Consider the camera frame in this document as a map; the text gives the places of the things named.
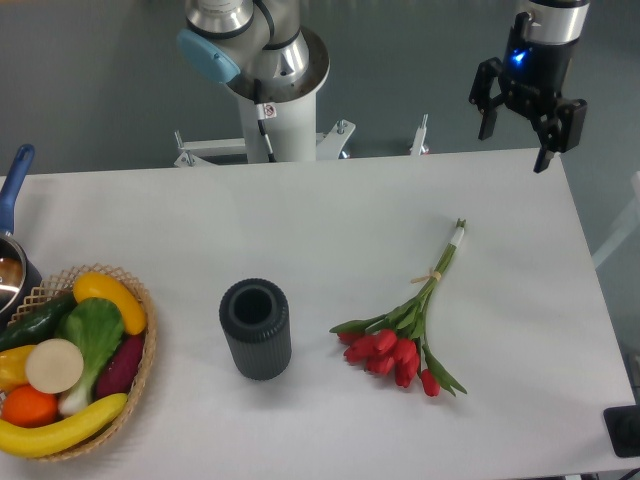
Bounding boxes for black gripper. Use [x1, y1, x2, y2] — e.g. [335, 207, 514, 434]
[469, 1, 590, 173]

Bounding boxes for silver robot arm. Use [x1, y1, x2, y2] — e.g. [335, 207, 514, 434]
[176, 1, 589, 172]

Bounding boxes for red tulip bouquet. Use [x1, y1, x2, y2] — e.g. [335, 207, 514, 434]
[330, 219, 467, 397]

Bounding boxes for black device at edge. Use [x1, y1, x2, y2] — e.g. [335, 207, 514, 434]
[603, 405, 640, 458]

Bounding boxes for dark grey ribbed vase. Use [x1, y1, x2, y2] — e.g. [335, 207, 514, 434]
[219, 278, 292, 381]

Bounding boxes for green bok choy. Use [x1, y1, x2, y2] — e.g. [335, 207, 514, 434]
[55, 298, 124, 417]

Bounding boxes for purple sweet potato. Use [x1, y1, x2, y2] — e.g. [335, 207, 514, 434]
[94, 335, 144, 399]

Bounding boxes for woven wicker basket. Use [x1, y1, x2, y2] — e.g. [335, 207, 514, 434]
[9, 264, 157, 462]

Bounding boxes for green cucumber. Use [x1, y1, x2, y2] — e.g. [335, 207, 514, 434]
[1, 292, 77, 351]

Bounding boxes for cream round disc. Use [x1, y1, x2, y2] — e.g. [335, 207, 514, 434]
[25, 338, 84, 394]

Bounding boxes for yellow bell pepper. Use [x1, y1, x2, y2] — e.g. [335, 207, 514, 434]
[0, 345, 35, 393]

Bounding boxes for orange fruit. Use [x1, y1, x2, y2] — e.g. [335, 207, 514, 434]
[1, 385, 58, 428]

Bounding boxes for yellow banana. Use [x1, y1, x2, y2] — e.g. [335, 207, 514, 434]
[1, 393, 128, 459]

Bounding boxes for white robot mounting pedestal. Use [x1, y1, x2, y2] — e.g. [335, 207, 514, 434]
[173, 79, 430, 168]

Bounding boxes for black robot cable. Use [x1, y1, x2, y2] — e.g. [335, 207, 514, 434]
[252, 78, 278, 164]

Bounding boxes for blue handled saucepan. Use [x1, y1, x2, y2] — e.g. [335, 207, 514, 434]
[1, 144, 42, 331]

